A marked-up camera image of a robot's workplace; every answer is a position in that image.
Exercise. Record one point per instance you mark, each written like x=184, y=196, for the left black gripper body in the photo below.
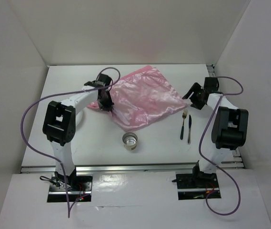
x=106, y=99

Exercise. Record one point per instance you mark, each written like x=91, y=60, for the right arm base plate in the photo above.
x=190, y=188

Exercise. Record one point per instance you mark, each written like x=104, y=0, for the aluminium front rail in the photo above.
x=114, y=168

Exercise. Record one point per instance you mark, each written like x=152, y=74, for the silver table knife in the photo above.
x=189, y=130

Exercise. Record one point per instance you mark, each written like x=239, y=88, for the small metal cup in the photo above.
x=129, y=140

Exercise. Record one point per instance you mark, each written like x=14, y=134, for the white round plate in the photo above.
x=78, y=119

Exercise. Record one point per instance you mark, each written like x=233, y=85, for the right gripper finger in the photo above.
x=193, y=92
x=197, y=103

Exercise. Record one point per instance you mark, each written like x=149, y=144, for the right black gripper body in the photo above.
x=202, y=90

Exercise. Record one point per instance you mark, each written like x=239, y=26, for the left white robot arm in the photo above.
x=62, y=118

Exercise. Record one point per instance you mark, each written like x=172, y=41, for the pink rose satin cloth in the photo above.
x=142, y=98

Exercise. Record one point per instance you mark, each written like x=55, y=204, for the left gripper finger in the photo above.
x=102, y=106
x=110, y=108

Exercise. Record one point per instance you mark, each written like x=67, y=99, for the gold fork dark handle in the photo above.
x=184, y=115

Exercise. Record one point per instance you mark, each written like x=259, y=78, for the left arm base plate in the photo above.
x=57, y=191

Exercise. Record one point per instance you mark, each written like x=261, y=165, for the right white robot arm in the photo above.
x=229, y=130

